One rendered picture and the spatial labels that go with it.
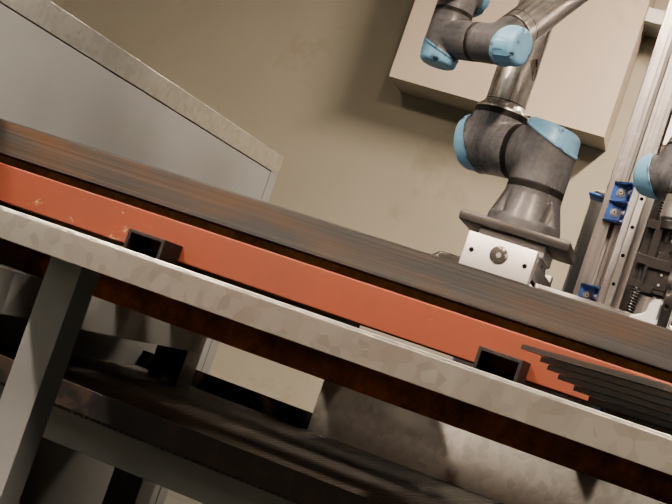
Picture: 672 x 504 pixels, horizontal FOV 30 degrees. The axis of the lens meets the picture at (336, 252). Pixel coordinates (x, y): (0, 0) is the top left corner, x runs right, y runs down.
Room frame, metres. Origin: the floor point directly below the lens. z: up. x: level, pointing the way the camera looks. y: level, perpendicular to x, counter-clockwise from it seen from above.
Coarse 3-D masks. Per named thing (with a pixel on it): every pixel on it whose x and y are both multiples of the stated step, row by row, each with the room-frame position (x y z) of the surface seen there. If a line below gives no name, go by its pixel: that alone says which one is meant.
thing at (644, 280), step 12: (648, 228) 1.96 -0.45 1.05; (660, 228) 1.94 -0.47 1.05; (648, 240) 1.96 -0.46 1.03; (660, 240) 1.93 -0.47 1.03; (648, 252) 1.94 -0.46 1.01; (660, 252) 1.94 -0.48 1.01; (636, 264) 1.94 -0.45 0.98; (648, 264) 1.92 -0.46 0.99; (660, 264) 1.91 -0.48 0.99; (636, 276) 1.93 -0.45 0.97; (648, 276) 1.92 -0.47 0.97; (660, 276) 1.92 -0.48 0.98; (636, 288) 1.93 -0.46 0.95; (648, 288) 1.92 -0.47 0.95; (660, 288) 1.92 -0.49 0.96
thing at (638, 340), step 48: (0, 144) 1.62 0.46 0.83; (48, 144) 1.60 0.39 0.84; (144, 192) 1.55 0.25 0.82; (192, 192) 1.53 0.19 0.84; (288, 240) 1.48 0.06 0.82; (336, 240) 1.46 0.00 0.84; (384, 240) 1.44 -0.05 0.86; (432, 288) 1.42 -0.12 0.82; (480, 288) 1.40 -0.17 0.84; (528, 288) 1.39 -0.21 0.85; (576, 336) 1.36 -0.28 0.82; (624, 336) 1.35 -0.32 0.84
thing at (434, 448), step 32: (320, 416) 2.27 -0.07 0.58; (352, 416) 2.25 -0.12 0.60; (384, 416) 2.23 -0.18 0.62; (416, 416) 2.21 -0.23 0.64; (384, 448) 2.22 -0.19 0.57; (416, 448) 2.21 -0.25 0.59; (448, 448) 2.19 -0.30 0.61; (480, 448) 2.17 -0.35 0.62; (512, 448) 2.15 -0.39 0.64; (448, 480) 2.18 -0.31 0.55; (480, 480) 2.16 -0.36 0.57; (512, 480) 2.15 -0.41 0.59; (544, 480) 2.13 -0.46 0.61; (576, 480) 2.11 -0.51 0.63
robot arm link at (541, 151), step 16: (512, 128) 2.52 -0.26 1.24; (528, 128) 2.49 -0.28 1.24; (544, 128) 2.46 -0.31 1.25; (560, 128) 2.46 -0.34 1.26; (512, 144) 2.50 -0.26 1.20; (528, 144) 2.47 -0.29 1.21; (544, 144) 2.45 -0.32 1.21; (560, 144) 2.45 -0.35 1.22; (576, 144) 2.47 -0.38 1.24; (512, 160) 2.50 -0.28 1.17; (528, 160) 2.46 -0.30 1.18; (544, 160) 2.45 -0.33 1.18; (560, 160) 2.45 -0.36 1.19; (576, 160) 2.49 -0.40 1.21; (512, 176) 2.49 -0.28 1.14; (528, 176) 2.46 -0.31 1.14; (544, 176) 2.45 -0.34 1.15; (560, 176) 2.46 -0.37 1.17
